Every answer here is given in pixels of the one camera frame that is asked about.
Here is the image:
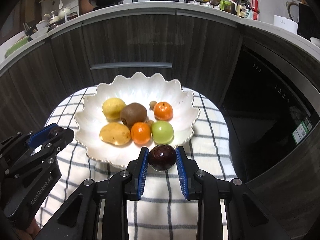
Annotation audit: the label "yellow mango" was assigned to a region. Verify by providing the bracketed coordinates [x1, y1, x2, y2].
[99, 122, 131, 146]

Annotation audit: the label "yellow lemon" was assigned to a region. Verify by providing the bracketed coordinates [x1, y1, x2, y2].
[103, 98, 126, 120]

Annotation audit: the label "brown kiwi fruit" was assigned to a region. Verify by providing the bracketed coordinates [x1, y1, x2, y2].
[120, 102, 148, 127]

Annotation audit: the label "orange tangerine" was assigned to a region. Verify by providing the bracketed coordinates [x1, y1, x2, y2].
[153, 102, 173, 121]
[131, 122, 151, 145]

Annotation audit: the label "dark plum round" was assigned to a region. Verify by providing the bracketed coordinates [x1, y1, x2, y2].
[148, 145, 176, 171]

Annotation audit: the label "green apple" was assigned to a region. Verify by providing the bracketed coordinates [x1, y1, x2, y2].
[151, 121, 174, 144]

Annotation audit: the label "person hand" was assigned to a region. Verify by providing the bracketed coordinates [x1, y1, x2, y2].
[21, 218, 40, 240]

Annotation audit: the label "checkered white cloth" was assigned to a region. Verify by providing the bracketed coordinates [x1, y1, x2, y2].
[35, 92, 236, 239]

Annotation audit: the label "white scalloped bowl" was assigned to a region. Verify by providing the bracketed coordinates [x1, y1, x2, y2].
[74, 72, 200, 169]

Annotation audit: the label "orange tangerine in bowl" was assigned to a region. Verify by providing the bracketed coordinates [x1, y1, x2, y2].
[153, 102, 173, 121]

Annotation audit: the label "green white sticker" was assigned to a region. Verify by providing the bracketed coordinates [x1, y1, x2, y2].
[292, 117, 313, 145]

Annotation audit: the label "white teapot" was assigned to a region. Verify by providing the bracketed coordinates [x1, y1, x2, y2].
[58, 7, 71, 20]

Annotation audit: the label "white appliance box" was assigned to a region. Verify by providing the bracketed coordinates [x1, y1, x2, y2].
[273, 15, 298, 34]

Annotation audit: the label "dark sauce bottle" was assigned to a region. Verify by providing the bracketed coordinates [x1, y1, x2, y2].
[240, 0, 247, 18]

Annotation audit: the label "red label bottle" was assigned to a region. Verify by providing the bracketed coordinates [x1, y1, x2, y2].
[250, 0, 259, 21]

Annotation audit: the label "green jar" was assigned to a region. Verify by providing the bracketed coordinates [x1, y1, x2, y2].
[220, 0, 237, 15]

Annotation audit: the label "white electric kettle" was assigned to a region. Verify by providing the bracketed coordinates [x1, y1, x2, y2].
[284, 0, 302, 23]

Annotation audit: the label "grey drawer handle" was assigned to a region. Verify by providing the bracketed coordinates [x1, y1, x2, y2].
[90, 62, 172, 70]

